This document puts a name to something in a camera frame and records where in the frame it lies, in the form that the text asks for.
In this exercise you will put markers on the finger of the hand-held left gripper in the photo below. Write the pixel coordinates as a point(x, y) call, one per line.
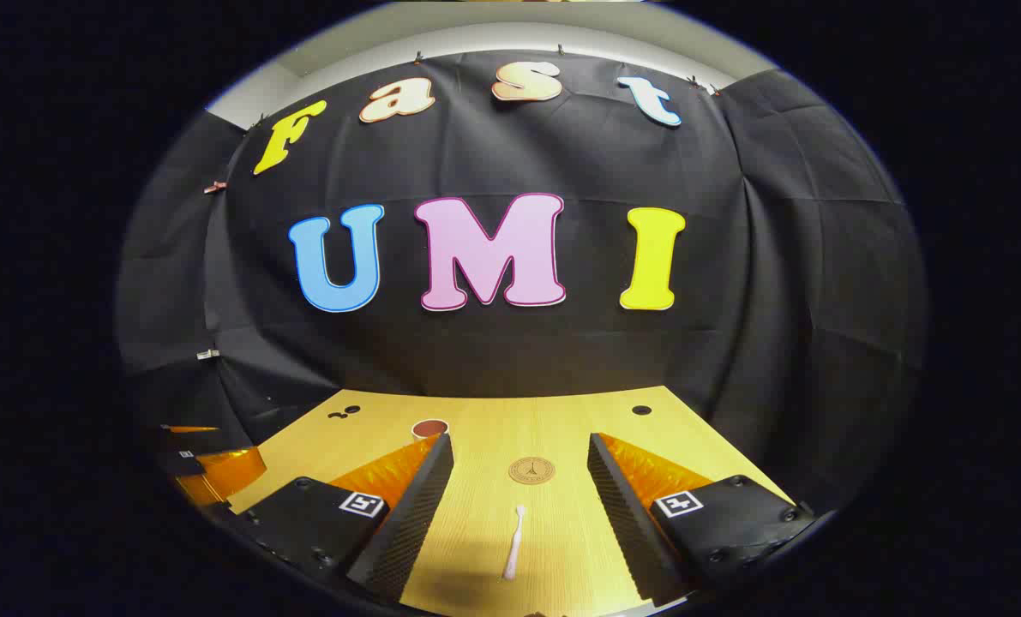
point(183, 464)
point(229, 471)

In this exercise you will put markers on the beige cup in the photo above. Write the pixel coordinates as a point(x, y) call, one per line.
point(429, 428)

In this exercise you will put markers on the round cork coaster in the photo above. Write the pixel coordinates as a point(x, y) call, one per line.
point(531, 470)

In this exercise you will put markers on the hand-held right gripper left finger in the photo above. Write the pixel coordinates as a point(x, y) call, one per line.
point(416, 523)

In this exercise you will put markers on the black backdrop cloth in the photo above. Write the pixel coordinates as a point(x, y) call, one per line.
point(519, 360)

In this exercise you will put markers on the white toothbrush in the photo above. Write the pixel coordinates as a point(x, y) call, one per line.
point(513, 548)

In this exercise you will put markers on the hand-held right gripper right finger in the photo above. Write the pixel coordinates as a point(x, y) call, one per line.
point(626, 523)

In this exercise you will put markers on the wooden desktop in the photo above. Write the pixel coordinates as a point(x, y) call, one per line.
point(484, 428)

